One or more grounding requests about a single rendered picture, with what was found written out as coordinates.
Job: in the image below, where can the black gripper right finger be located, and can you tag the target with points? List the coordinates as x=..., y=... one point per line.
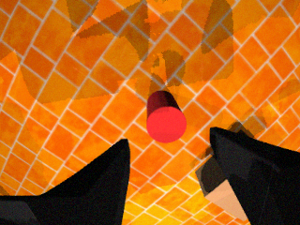
x=264, y=177

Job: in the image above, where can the tan square block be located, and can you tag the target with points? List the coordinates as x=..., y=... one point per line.
x=216, y=188

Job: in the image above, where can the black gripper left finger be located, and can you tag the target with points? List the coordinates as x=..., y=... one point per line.
x=95, y=195

